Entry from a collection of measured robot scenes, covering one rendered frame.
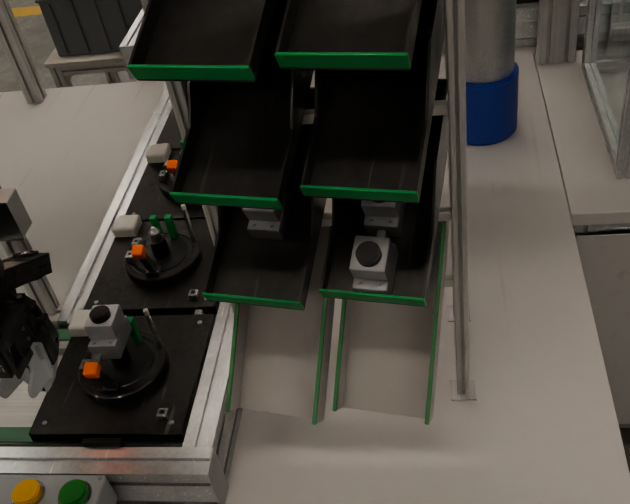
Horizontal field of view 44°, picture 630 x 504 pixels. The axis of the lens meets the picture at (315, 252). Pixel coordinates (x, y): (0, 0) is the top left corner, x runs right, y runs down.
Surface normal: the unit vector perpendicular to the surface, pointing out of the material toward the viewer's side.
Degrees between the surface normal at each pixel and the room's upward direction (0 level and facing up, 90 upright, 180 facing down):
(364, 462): 0
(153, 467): 0
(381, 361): 45
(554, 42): 90
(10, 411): 0
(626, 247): 90
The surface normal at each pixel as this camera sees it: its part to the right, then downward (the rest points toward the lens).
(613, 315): -0.10, 0.67
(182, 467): -0.14, -0.74
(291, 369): -0.29, -0.06
